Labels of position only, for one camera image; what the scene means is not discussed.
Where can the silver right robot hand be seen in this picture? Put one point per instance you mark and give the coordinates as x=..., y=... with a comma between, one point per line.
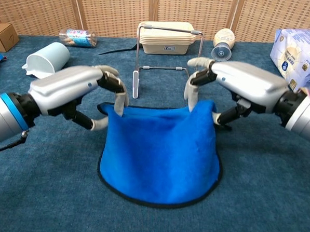
x=252, y=84

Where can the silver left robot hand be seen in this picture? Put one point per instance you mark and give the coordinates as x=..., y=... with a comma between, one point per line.
x=65, y=85

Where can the blue towel with black trim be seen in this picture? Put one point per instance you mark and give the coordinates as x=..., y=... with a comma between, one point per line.
x=160, y=158

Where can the pale blue plastic cup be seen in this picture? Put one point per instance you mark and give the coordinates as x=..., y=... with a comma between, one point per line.
x=48, y=58

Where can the clear jar with blue label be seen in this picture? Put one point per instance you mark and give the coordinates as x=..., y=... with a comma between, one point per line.
x=78, y=38

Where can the lavender white paper pack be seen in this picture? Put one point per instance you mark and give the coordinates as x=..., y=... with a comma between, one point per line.
x=296, y=55

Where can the cream squeeze sauce bottle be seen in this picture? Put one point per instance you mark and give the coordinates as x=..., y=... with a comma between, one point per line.
x=224, y=39

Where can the grey slim utensil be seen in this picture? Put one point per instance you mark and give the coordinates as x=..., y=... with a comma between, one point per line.
x=116, y=51

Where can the brown cardboard box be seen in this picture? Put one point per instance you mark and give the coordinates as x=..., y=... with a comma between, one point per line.
x=4, y=38

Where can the woven wicker folding screen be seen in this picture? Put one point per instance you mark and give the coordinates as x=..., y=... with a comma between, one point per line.
x=113, y=12

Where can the teal tablecloth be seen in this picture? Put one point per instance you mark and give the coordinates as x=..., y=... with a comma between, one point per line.
x=50, y=180

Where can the cream lidded lunch box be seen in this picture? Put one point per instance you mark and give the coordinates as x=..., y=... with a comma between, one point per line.
x=161, y=41

